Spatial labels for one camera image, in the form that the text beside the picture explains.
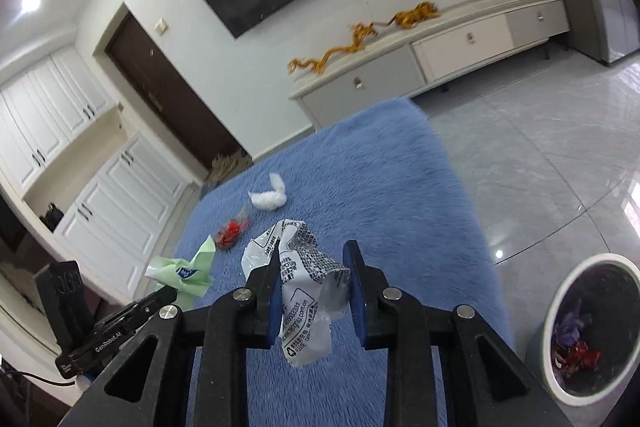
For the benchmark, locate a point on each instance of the red small candy wrapper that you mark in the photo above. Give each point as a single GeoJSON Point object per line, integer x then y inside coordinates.
{"type": "Point", "coordinates": [232, 230]}

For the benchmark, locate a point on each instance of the white black printed wrapper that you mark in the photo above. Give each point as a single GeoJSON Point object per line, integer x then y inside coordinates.
{"type": "Point", "coordinates": [315, 288]}

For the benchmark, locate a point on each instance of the white built-in wardrobe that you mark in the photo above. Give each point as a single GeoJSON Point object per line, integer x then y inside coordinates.
{"type": "Point", "coordinates": [96, 188]}

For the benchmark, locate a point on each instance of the white tissue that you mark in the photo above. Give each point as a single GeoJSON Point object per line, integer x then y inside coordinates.
{"type": "Point", "coordinates": [273, 199]}

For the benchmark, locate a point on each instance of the light green tissue packet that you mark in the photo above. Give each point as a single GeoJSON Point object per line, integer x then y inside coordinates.
{"type": "Point", "coordinates": [190, 278]}

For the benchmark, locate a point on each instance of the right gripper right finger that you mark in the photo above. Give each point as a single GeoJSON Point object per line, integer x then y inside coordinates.
{"type": "Point", "coordinates": [436, 356]}

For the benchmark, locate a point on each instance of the golden dragon figurine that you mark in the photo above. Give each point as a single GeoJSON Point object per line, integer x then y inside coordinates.
{"type": "Point", "coordinates": [360, 33]}

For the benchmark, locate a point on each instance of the white round trash bin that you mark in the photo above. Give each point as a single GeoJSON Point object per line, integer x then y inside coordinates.
{"type": "Point", "coordinates": [608, 285]}

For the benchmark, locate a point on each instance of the dark red snack wrapper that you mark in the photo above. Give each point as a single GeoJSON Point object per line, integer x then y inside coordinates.
{"type": "Point", "coordinates": [572, 359]}

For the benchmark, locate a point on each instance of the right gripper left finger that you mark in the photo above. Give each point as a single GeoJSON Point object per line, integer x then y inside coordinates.
{"type": "Point", "coordinates": [188, 368]}

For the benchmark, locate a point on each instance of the dark brown door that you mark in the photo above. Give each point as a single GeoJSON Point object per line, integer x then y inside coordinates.
{"type": "Point", "coordinates": [167, 94]}

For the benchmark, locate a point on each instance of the white low tv cabinet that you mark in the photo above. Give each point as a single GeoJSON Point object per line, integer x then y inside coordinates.
{"type": "Point", "coordinates": [408, 62]}

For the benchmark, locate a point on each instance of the golden tiger figurine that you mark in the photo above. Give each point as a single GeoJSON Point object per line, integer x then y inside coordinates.
{"type": "Point", "coordinates": [420, 13]}

